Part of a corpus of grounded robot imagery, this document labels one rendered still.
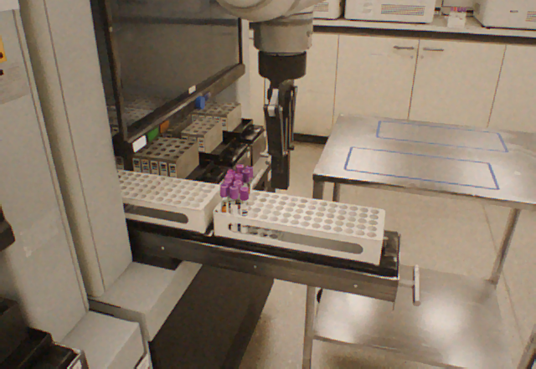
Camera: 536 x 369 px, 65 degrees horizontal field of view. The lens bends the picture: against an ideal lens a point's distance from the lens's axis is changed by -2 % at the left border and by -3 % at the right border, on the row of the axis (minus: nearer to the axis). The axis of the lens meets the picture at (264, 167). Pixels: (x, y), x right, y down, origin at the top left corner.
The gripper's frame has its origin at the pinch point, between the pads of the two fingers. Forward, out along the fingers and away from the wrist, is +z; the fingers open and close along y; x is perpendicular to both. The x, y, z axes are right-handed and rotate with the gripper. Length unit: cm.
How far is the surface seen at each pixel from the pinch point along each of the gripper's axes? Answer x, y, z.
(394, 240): -20.8, 2.8, 12.6
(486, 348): -53, 35, 66
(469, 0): -64, 292, -8
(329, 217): -9.0, 0.8, 8.6
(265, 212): 2.4, -1.2, 8.3
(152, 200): 23.4, -4.4, 7.7
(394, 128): -19, 60, 12
